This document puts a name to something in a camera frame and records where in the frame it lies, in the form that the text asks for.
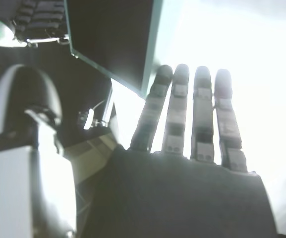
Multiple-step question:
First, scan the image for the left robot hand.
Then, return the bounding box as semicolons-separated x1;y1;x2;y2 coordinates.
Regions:
0;63;279;238

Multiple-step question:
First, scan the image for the dark panel with teal edge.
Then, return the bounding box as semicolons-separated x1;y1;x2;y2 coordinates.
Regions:
63;0;164;98

